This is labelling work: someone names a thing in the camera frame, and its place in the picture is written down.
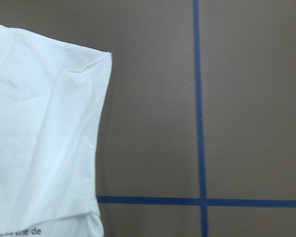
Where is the white long-sleeve printed shirt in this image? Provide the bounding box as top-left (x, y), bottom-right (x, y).
top-left (0, 25), bottom-right (112, 237)

